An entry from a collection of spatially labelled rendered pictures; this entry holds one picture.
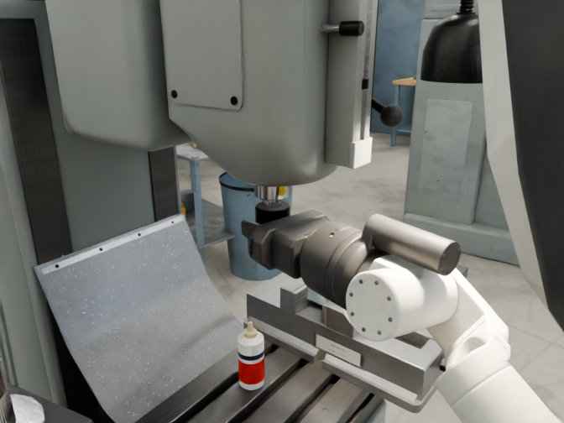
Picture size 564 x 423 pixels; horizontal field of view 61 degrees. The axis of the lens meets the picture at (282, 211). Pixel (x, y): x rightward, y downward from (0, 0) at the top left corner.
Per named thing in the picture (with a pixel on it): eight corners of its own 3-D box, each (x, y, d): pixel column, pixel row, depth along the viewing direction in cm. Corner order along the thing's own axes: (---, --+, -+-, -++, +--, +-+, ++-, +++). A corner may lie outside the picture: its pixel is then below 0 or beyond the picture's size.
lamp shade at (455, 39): (504, 84, 44) (516, 10, 42) (423, 82, 45) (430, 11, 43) (488, 77, 51) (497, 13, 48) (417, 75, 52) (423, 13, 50)
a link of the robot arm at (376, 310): (370, 298, 58) (453, 342, 50) (305, 312, 52) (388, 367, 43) (389, 208, 56) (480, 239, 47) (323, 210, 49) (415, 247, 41)
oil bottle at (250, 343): (269, 380, 76) (268, 321, 72) (253, 394, 73) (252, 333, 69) (250, 370, 78) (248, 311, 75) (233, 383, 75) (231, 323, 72)
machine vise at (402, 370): (456, 363, 80) (464, 306, 76) (417, 415, 69) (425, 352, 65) (290, 295, 101) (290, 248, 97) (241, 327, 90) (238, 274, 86)
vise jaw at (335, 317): (390, 305, 84) (392, 285, 82) (352, 339, 75) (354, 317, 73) (360, 295, 87) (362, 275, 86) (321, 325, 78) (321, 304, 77)
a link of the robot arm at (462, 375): (406, 285, 56) (489, 389, 48) (354, 296, 50) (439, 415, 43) (441, 247, 52) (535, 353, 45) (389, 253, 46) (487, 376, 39)
